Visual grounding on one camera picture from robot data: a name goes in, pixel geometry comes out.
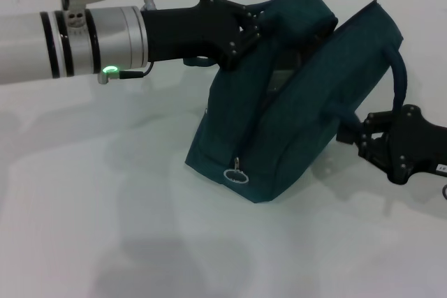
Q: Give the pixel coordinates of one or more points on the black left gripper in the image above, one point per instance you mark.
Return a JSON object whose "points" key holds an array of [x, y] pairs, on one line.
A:
{"points": [[181, 33]]}

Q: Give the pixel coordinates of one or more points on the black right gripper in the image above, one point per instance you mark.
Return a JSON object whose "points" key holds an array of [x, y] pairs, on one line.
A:
{"points": [[419, 144]]}

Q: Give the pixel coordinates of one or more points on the dark teal fabric bag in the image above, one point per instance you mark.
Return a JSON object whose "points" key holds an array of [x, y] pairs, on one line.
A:
{"points": [[297, 130]]}

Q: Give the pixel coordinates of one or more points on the silver round wrist knob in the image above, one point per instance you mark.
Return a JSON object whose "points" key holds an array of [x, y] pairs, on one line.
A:
{"points": [[148, 1]]}

